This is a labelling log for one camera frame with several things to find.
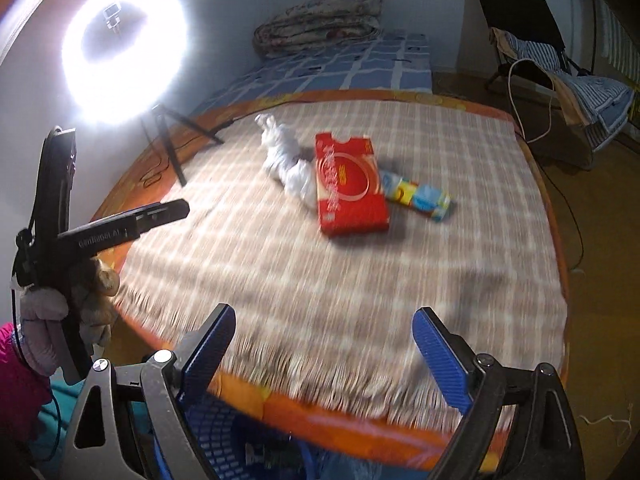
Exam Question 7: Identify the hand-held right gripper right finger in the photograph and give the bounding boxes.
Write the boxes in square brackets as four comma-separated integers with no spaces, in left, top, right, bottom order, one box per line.
[412,306,586,480]

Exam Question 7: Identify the person's left hand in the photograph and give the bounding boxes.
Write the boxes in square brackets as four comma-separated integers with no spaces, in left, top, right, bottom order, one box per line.
[19,257,121,377]

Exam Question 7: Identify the blue checkered bed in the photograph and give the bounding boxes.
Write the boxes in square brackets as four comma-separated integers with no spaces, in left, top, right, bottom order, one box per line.
[192,32,433,111]

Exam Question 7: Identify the light blue tube packet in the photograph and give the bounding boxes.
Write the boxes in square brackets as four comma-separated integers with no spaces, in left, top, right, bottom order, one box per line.
[381,171,452,222]

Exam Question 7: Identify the plaid fringed cloth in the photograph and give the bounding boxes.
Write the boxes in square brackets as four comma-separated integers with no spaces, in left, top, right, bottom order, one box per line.
[112,101,568,418]

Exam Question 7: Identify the black folding chair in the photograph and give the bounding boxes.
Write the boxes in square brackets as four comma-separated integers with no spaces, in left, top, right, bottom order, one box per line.
[472,0,636,163]

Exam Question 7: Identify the red cardboard box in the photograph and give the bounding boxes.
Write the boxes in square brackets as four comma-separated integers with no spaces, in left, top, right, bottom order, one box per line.
[314,132,392,237]

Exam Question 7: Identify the white woven wall hanging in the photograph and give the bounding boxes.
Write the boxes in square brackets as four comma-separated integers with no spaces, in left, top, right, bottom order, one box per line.
[597,2,640,81]

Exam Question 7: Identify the black floor cable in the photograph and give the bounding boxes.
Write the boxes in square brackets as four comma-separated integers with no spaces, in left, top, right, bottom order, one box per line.
[542,164,586,272]

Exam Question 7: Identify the tan cloth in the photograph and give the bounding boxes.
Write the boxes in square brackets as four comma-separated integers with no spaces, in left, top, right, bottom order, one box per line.
[490,27,592,127]

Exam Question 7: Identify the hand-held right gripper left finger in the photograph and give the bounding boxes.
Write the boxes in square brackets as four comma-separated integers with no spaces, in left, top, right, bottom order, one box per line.
[60,303,237,480]

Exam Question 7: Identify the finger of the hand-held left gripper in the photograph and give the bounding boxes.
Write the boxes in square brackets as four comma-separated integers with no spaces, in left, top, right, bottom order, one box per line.
[125,198,191,236]

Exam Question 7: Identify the folded floral quilt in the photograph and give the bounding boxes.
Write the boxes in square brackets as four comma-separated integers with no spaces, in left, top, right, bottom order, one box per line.
[252,0,383,58]

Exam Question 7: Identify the black tripod stand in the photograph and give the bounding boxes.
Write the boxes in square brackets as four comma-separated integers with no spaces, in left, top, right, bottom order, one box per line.
[142,105,224,187]

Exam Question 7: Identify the blue plastic basket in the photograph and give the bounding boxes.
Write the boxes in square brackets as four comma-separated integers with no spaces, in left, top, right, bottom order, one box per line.
[152,395,321,480]

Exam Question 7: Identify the white ring light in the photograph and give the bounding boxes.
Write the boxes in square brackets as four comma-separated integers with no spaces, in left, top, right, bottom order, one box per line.
[60,0,188,123]

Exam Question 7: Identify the teal cloth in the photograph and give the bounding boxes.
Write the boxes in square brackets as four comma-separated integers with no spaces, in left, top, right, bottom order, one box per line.
[37,380,88,466]

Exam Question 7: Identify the thin black tabletop cable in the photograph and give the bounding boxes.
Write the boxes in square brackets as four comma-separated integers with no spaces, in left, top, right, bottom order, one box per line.
[141,125,173,187]

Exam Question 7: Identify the blue striped cushion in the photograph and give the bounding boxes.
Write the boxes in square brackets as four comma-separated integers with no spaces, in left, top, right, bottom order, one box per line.
[500,30,636,151]

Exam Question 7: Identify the person's left forearm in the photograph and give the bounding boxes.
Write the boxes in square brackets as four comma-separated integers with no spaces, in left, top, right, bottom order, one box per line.
[0,322,53,466]

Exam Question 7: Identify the white plastic bag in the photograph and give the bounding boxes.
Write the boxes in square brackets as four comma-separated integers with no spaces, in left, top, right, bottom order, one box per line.
[254,114,321,211]

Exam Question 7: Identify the white cable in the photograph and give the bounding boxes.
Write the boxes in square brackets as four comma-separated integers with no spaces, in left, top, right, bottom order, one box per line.
[507,58,557,145]

